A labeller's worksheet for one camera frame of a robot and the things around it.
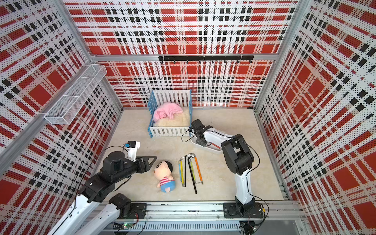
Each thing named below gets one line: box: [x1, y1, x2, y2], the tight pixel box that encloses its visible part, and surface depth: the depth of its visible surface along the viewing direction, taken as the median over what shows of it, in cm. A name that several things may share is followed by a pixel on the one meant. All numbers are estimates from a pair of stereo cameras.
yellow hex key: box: [179, 156, 187, 188], surface depth 90 cm
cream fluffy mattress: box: [153, 106, 191, 127], surface depth 103 cm
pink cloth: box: [152, 101, 184, 122], surface depth 101 cm
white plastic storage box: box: [190, 130, 230, 155], surface depth 69 cm
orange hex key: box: [194, 156, 204, 186], surface depth 90 cm
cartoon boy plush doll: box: [153, 160, 176, 193], surface depth 80 cm
